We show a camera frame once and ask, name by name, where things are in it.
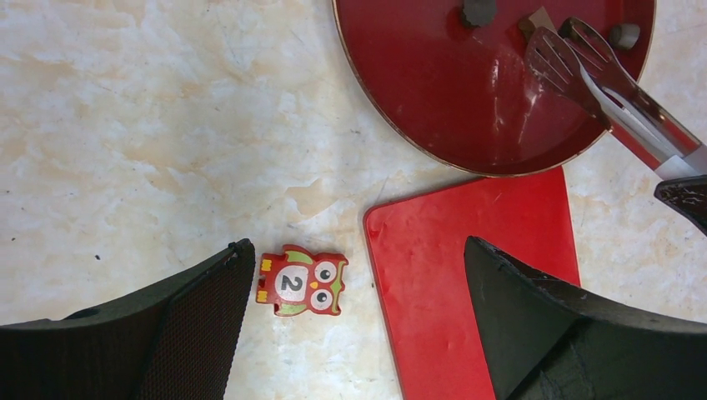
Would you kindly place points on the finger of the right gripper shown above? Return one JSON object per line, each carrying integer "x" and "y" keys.
{"x": 686, "y": 196}

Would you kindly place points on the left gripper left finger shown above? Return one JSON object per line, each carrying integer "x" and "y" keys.
{"x": 174, "y": 339}

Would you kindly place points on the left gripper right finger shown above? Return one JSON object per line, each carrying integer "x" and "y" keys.
{"x": 544, "y": 338}

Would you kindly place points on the metal tongs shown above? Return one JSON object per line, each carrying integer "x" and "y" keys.
{"x": 579, "y": 64}

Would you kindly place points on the brown square chocolate piece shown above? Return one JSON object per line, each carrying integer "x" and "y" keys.
{"x": 531, "y": 22}

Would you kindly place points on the round dark red tray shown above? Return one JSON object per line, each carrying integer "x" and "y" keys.
{"x": 462, "y": 94}

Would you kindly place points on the dark round chocolate at rim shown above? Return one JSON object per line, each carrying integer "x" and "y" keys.
{"x": 624, "y": 36}

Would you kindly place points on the dark round chocolate piece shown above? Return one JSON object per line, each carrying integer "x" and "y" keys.
{"x": 478, "y": 13}

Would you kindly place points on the red owl number block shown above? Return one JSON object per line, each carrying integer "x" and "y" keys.
{"x": 296, "y": 281}

